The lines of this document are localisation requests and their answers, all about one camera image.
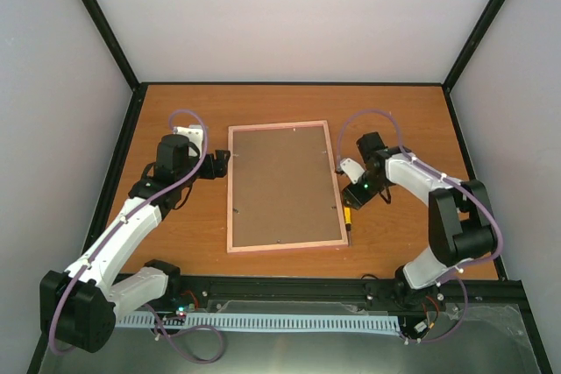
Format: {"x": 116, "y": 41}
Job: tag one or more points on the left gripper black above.
{"x": 221, "y": 165}

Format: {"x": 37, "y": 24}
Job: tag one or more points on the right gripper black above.
{"x": 357, "y": 199}

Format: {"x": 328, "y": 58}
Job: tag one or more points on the yellow handled screwdriver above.
{"x": 348, "y": 223}

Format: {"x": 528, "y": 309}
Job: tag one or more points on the pink wooden picture frame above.
{"x": 229, "y": 181}

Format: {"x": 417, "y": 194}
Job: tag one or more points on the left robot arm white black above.
{"x": 164, "y": 186}

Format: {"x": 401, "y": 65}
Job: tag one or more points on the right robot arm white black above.
{"x": 461, "y": 226}

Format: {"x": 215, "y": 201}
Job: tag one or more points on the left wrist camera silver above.
{"x": 194, "y": 133}

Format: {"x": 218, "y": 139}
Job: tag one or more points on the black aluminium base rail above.
{"x": 280, "y": 288}

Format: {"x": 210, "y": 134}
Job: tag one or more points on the light blue slotted cable duct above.
{"x": 288, "y": 323}

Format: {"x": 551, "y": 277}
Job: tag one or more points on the left black corner post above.
{"x": 102, "y": 25}

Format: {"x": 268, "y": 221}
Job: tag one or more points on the black corner post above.
{"x": 102, "y": 25}
{"x": 484, "y": 22}

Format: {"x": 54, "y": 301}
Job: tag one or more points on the right black corner post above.
{"x": 484, "y": 22}

